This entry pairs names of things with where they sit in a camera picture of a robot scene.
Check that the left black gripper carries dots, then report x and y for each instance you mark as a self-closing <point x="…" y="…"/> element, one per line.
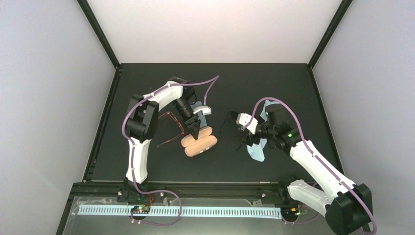
<point x="194" y="126"/>

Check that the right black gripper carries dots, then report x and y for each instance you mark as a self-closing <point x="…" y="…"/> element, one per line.
<point x="251" y="134"/>

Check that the light blue cleaning cloth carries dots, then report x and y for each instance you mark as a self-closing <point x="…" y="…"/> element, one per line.
<point x="255" y="150"/>

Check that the brown plaid glasses case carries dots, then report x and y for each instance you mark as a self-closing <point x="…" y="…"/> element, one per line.
<point x="205" y="141"/>

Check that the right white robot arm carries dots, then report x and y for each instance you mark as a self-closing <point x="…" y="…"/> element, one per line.
<point x="283" y="129"/>

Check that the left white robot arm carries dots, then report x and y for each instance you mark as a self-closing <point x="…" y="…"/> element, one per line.
<point x="141" y="124"/>

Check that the brown translucent sunglasses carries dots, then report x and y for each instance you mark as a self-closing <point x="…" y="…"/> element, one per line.
<point x="170" y="129"/>

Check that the black sunglasses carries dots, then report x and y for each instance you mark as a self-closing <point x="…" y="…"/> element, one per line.
<point x="230" y="133"/>

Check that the blue-grey glasses case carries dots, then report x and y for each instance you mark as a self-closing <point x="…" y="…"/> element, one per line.
<point x="200" y="115"/>

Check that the right small circuit board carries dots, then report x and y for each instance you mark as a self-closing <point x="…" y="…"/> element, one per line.
<point x="292" y="211"/>

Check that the small circuit board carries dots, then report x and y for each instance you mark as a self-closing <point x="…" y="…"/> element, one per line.
<point x="292" y="211"/>
<point x="140" y="209"/>

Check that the left small circuit board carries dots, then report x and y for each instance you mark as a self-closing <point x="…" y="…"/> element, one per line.
<point x="140" y="209"/>

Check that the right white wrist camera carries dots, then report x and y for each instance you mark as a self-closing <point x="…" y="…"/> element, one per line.
<point x="247" y="122"/>

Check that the black front frame rail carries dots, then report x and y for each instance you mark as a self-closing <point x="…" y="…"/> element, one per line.
<point x="210" y="189"/>

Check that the white slotted cable duct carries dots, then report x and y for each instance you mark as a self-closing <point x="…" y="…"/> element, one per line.
<point x="184" y="211"/>

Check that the right black frame post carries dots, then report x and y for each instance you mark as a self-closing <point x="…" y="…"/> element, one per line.
<point x="334" y="23"/>

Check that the black frame post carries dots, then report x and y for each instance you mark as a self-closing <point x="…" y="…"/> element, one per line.
<point x="93" y="21"/>
<point x="334" y="23"/>

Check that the left black frame post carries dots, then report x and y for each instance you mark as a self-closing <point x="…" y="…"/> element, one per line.
<point x="93" y="21"/>

